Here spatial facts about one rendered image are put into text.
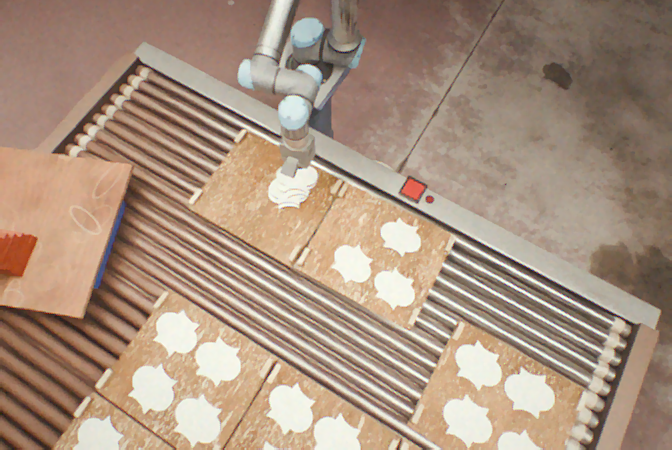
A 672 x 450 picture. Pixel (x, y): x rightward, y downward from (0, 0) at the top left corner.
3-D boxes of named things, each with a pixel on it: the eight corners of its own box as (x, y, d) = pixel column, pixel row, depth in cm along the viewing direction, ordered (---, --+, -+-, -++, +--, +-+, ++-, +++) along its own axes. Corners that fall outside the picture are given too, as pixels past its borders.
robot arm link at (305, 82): (284, 56, 140) (271, 89, 136) (324, 66, 139) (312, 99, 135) (286, 74, 147) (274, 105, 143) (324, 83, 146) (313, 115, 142)
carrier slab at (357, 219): (346, 183, 180) (346, 181, 179) (455, 237, 172) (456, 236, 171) (295, 269, 168) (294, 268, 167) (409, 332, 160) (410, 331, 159)
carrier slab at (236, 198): (246, 131, 188) (245, 129, 187) (344, 183, 180) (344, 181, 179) (189, 209, 176) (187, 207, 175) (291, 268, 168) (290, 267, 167)
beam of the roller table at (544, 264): (148, 50, 211) (143, 40, 205) (651, 313, 169) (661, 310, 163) (135, 65, 208) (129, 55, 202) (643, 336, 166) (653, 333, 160)
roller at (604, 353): (129, 87, 201) (124, 80, 197) (616, 354, 162) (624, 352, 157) (121, 97, 200) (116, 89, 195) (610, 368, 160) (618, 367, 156)
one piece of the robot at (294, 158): (266, 150, 141) (273, 176, 156) (296, 162, 140) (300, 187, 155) (286, 116, 146) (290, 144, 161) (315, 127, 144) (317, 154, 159)
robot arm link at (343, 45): (328, 40, 196) (324, -77, 144) (366, 49, 194) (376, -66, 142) (319, 67, 192) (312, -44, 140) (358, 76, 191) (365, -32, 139)
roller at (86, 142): (86, 136, 193) (80, 129, 188) (588, 429, 153) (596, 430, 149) (77, 146, 191) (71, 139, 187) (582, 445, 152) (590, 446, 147)
